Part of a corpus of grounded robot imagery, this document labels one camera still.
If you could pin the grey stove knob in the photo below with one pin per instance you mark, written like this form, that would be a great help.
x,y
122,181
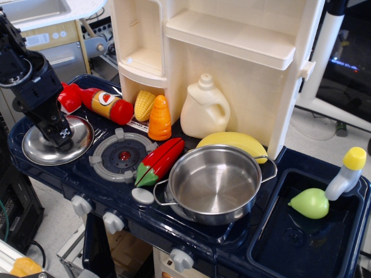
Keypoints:
x,y
182,261
80,205
113,223

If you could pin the grey toy stove burner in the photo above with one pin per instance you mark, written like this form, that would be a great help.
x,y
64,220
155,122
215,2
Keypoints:
x,y
117,158

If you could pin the cream toy detergent jug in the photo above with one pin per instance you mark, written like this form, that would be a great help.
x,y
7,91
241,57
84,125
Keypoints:
x,y
205,110

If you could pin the navy toy sink basin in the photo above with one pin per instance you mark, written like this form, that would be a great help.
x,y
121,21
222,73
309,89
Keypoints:
x,y
288,244

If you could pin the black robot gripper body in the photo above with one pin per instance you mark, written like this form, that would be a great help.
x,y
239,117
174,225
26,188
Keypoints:
x,y
36,86

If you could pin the grey toy faucet yellow cap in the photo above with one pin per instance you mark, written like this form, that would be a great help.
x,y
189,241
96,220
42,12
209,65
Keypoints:
x,y
354,161

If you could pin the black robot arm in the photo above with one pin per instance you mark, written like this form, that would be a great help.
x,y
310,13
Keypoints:
x,y
11,39

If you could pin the red toy ketchup bottle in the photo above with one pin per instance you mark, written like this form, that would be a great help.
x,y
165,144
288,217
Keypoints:
x,y
105,104

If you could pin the green toy pear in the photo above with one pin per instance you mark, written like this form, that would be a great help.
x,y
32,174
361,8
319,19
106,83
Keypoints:
x,y
311,203

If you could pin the grey stove knob left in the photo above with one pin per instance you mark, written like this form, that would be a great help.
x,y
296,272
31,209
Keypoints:
x,y
80,205

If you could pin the cream toy kitchen shelf unit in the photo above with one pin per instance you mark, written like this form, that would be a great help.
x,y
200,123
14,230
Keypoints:
x,y
258,53

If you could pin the orange toy carrot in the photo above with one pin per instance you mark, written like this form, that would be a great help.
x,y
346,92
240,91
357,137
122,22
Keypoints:
x,y
160,126

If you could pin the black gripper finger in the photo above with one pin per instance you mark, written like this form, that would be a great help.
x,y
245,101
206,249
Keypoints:
x,y
51,134
62,132

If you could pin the steel pot with handles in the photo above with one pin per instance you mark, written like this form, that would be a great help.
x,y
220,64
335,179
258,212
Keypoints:
x,y
216,184

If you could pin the navy toy kitchen counter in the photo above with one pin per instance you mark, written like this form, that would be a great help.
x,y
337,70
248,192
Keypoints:
x,y
217,251

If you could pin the red toy chili pepper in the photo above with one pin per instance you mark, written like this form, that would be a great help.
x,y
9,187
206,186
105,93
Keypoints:
x,y
155,165

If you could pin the steel pot lid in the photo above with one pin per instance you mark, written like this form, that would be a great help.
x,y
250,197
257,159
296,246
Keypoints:
x,y
39,150

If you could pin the red toy meat slice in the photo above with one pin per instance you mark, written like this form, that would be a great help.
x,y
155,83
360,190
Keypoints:
x,y
69,98

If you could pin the yellow toy banana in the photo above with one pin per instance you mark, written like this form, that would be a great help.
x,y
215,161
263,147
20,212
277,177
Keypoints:
x,y
240,140

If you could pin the yellow toy corn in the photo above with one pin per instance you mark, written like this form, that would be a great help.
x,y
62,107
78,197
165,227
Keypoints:
x,y
143,105

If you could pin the grey stove knob middle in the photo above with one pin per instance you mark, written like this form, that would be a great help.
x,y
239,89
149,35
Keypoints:
x,y
113,223

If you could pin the grey round button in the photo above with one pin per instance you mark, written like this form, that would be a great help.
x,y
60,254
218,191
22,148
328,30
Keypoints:
x,y
142,196

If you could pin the grey stove knob right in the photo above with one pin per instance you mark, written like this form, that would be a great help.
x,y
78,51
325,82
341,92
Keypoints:
x,y
182,261

